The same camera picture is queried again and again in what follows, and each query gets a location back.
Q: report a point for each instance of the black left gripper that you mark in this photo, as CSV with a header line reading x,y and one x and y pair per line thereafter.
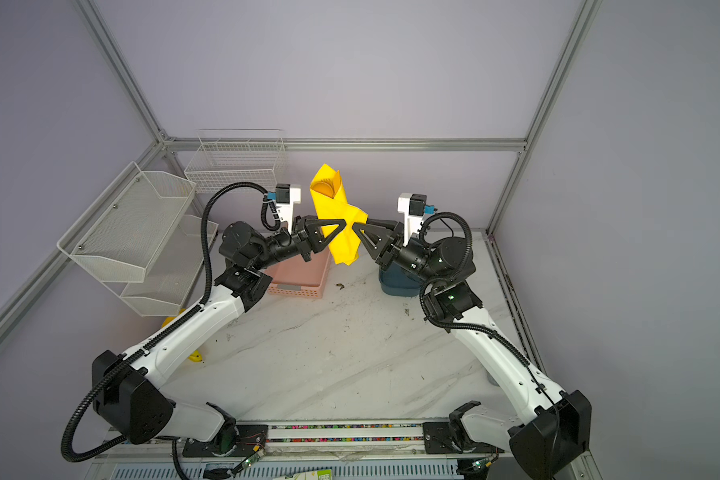
x,y
307,238

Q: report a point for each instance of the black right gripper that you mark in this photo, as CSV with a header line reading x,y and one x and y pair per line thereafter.
x,y
382,241

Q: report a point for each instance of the yellow paper napkin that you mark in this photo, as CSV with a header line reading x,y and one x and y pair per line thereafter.
x,y
331,202

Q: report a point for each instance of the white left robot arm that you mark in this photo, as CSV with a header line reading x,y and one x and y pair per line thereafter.
x,y
127,388

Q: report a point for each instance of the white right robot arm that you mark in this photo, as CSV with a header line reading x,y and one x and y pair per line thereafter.
x,y
551,427

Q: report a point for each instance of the teal oval plastic tub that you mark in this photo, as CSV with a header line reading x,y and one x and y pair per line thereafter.
x,y
394,281

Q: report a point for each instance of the pink perforated plastic basket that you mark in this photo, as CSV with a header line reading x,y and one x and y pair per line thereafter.
x,y
296,277

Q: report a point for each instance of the white mesh shelf lower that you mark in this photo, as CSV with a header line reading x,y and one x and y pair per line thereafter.
x,y
170,281

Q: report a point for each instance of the white mesh shelf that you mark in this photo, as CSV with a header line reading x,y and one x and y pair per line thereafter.
x,y
170,281
119,238

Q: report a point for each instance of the yellow banana toy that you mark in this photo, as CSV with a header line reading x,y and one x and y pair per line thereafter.
x,y
195,355

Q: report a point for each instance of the white mesh shelf upper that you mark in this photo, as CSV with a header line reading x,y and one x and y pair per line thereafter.
x,y
119,238

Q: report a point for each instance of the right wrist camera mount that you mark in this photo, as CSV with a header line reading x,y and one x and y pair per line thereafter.
x,y
414,208

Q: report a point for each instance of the white wire wall basket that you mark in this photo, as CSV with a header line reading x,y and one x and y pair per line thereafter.
x,y
226,156

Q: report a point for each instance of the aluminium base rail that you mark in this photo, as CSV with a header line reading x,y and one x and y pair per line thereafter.
x,y
396,435

